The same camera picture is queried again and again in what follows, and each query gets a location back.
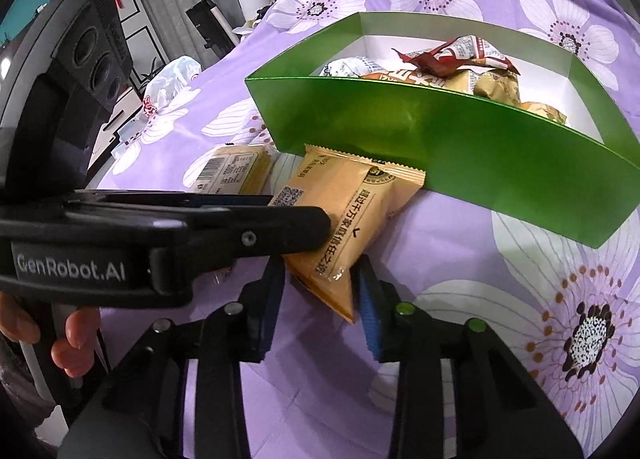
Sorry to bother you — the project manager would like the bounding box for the yellow snack packet with barcode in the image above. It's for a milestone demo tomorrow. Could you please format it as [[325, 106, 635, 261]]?
[[192, 143, 273, 196]]

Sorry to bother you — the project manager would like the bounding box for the red printed snack packet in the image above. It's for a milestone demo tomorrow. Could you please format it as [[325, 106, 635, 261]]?
[[440, 36, 521, 76]]

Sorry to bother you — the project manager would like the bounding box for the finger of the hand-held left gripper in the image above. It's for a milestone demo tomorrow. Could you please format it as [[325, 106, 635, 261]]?
[[62, 205, 333, 260], [75, 189, 273, 210]]

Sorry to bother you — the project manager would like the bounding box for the white snack packet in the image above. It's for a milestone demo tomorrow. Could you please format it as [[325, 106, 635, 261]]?
[[320, 56, 383, 80]]

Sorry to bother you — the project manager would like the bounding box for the yellow snack packet round logo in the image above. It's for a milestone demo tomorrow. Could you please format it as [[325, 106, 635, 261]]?
[[268, 143, 427, 324]]

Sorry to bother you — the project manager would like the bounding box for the white plastic bag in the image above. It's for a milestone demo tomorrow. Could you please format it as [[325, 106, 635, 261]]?
[[142, 56, 203, 117]]

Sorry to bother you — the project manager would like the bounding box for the gold snack packet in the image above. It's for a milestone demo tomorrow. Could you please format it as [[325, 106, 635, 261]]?
[[520, 101, 568, 126], [445, 70, 523, 107]]

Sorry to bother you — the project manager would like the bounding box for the purple floral bed sheet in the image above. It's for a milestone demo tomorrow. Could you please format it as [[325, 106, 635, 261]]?
[[95, 0, 640, 459]]

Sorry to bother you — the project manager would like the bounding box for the orange snack packet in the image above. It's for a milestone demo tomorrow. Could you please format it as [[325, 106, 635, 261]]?
[[360, 66, 451, 84]]

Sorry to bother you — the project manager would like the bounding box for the person's left hand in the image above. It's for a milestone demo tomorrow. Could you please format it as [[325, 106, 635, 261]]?
[[0, 291, 103, 380]]

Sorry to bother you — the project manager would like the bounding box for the brown snack packet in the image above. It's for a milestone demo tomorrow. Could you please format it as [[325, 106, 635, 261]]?
[[391, 48, 468, 77]]

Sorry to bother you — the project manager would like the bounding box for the black upright vacuum cleaner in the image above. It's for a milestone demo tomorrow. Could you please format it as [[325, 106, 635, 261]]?
[[150, 0, 241, 60]]

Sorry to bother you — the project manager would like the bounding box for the green cardboard box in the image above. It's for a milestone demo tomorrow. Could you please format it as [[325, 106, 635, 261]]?
[[244, 11, 640, 250]]

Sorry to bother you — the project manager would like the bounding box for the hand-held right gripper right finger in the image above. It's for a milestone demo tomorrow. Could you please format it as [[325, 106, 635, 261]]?
[[350, 255, 583, 459]]

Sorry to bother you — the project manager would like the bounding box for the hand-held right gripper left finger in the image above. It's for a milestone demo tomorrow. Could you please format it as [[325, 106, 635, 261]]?
[[60, 255, 287, 459]]

